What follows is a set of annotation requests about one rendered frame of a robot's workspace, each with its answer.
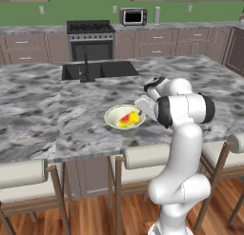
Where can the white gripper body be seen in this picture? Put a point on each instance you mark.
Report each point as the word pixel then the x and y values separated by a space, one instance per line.
pixel 146 105

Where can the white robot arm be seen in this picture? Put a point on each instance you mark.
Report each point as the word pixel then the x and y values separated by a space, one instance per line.
pixel 186 143

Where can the white bowl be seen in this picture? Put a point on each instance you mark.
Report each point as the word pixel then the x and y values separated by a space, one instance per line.
pixel 111 118

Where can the black sink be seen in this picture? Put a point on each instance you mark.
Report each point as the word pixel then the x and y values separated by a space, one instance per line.
pixel 114 69

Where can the white cushioned wooden stool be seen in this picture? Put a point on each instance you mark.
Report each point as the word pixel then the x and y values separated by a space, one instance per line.
pixel 22 173
pixel 143 156
pixel 228 156

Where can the brown base cupboards with drawers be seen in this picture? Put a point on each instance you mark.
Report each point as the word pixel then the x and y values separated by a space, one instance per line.
pixel 165 43
pixel 31 48

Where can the black tap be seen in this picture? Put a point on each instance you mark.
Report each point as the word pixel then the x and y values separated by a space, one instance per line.
pixel 86 67

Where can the black and steel oven range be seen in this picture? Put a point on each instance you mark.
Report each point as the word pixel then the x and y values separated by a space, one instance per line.
pixel 91 42

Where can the steel toaster oven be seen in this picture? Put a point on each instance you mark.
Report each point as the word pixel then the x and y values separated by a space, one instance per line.
pixel 133 16

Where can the white paper towel roll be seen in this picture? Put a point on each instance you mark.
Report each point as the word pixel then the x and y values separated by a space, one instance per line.
pixel 157 15

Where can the brown island cabinet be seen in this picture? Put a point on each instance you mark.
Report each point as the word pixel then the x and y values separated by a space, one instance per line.
pixel 89 177

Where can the dark brown panelled cabinet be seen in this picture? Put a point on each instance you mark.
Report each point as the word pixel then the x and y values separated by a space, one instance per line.
pixel 235 51

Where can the white wall socket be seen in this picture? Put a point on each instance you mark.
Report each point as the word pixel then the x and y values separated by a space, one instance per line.
pixel 41 9
pixel 190 8
pixel 115 9

